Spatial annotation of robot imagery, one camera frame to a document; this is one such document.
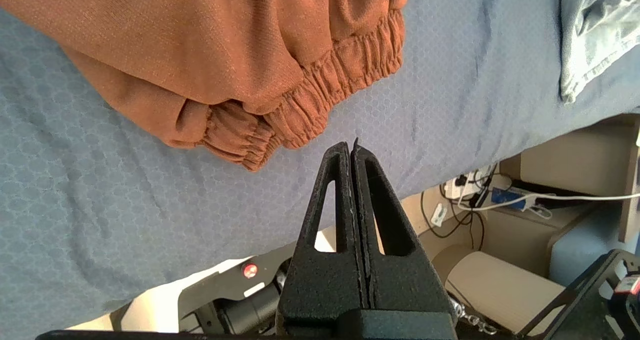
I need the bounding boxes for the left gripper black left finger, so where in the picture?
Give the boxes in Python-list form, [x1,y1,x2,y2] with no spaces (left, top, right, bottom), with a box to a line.
[276,141,363,340]

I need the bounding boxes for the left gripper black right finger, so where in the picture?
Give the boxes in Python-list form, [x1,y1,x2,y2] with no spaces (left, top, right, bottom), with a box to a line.
[351,141,458,340]

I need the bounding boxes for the rust brown garment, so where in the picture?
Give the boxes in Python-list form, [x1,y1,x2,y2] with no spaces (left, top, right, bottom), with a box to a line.
[0,0,412,172]

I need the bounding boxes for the light blue denim shorts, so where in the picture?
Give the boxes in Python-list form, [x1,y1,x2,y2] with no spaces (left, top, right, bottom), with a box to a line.
[559,0,640,104]

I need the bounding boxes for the beige rounded cushion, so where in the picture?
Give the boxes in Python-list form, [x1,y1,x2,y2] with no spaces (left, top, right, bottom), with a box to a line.
[432,245,566,337]

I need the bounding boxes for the white power strip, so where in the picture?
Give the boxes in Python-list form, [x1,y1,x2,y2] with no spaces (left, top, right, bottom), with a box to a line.
[442,166,495,200]

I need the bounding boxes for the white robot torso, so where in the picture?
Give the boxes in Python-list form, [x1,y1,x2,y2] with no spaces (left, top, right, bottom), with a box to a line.
[110,243,301,336]

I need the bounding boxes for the light blue storage box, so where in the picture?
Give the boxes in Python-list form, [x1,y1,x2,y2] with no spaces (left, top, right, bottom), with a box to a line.
[547,205,632,287]

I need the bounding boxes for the brown cardboard box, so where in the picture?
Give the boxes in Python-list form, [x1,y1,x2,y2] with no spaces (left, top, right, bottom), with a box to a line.
[472,114,640,277]

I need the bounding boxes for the blue bed sheet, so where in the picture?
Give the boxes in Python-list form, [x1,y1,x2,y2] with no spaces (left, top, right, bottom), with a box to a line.
[0,0,640,326]

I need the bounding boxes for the black key fob chain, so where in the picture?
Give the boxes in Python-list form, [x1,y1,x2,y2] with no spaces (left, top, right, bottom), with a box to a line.
[449,300,498,336]

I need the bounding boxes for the white floor cable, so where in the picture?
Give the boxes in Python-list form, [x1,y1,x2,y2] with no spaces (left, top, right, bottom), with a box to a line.
[457,192,640,212]

